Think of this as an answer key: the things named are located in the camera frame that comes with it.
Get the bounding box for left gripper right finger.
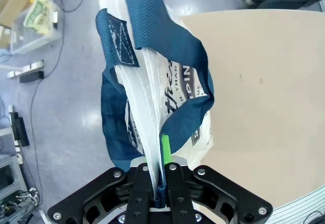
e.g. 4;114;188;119
161;134;273;224

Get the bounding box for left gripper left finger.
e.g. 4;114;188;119
47;157;154;224

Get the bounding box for clear shopping bag blue handles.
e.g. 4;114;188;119
95;0;215;209

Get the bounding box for metal equipment rack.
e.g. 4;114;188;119
0;155;44;224

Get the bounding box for black flat bars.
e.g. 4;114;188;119
9;104;30;147

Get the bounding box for clear plastic storage bin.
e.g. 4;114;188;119
10;3;62;54

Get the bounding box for green and white packet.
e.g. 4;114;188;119
23;0;55;36

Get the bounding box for brown cardboard box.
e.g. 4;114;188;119
0;0;30;29

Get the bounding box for long black floor cable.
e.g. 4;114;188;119
30;0;84;209

